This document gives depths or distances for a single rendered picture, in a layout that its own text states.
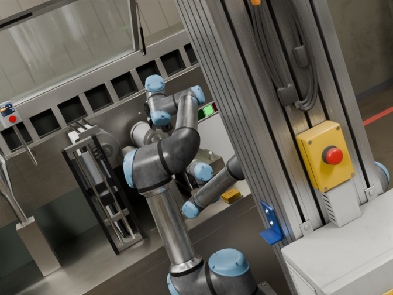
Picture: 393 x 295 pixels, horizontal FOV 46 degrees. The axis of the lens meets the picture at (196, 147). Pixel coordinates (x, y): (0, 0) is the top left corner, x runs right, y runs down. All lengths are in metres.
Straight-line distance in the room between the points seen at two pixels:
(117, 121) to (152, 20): 2.30
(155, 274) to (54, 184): 0.76
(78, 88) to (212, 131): 1.94
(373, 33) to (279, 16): 4.68
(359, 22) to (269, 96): 4.59
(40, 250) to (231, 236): 0.90
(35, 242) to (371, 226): 1.64
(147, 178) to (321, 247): 0.61
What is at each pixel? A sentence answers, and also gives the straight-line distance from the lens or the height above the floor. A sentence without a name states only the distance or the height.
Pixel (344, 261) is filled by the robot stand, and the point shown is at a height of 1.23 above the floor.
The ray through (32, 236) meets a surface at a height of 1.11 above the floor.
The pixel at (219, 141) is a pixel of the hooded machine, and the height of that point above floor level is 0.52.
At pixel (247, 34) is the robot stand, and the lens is 0.97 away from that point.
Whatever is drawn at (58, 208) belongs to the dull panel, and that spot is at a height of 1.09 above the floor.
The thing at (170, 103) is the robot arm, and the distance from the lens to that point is 1.77.
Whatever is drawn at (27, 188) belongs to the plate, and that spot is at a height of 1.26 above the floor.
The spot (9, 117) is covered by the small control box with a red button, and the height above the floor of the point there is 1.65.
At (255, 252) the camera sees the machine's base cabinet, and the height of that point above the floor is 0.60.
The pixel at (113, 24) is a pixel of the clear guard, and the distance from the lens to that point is 2.36.
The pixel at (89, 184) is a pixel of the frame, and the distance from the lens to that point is 2.08.
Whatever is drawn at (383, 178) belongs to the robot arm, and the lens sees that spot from 1.74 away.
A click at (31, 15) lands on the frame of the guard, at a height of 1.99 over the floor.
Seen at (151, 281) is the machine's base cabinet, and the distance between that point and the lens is 2.14.
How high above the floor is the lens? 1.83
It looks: 18 degrees down
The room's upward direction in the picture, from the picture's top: 23 degrees counter-clockwise
